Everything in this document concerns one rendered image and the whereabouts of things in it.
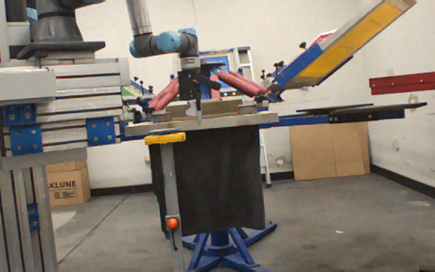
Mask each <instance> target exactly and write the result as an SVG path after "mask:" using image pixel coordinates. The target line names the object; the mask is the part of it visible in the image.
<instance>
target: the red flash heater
mask: <svg viewBox="0 0 435 272"><path fill-rule="evenodd" d="M369 87H370V88H371V94H372V95H380V94H396V93H404V92H413V91H429V90H435V72H429V73H416V74H408V75H401V76H388V77H383V76H381V77H374V78H369Z"/></svg>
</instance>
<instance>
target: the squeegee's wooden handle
mask: <svg viewBox="0 0 435 272"><path fill-rule="evenodd" d="M239 105H243V102H242V99H235V100H219V101H212V102H202V103H201V107H202V116H210V115H218V114H227V113H235V112H237V115H239ZM189 108H191V104H178V105H170V106H165V112H170V119H171V121H172V119H176V118H185V117H192V116H187V115H185V110H188V109H189Z"/></svg>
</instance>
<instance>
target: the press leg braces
mask: <svg viewBox="0 0 435 272"><path fill-rule="evenodd" d="M227 230H228V232H229V234H230V235H231V237H232V239H233V241H234V243H235V245H236V247H237V249H238V250H239V253H240V255H241V256H242V258H243V260H244V262H241V263H240V264H243V265H245V266H247V267H254V266H258V265H260V264H258V263H256V262H255V261H254V259H253V258H252V256H251V254H250V252H248V250H247V248H246V247H245V245H244V243H243V242H245V241H246V240H248V239H250V238H252V236H249V235H248V234H246V233H245V231H244V230H243V229H242V228H241V227H234V228H230V229H227ZM209 234H210V233H198V234H196V236H195V238H194V241H193V242H190V243H191V244H193V245H195V246H196V248H195V251H194V253H193V257H192V258H191V261H190V264H189V267H188V268H187V269H186V272H194V271H195V270H198V269H199V268H201V267H202V266H199V265H198V263H199V260H200V258H201V256H202V252H203V249H205V246H206V243H207V241H208V237H209Z"/></svg>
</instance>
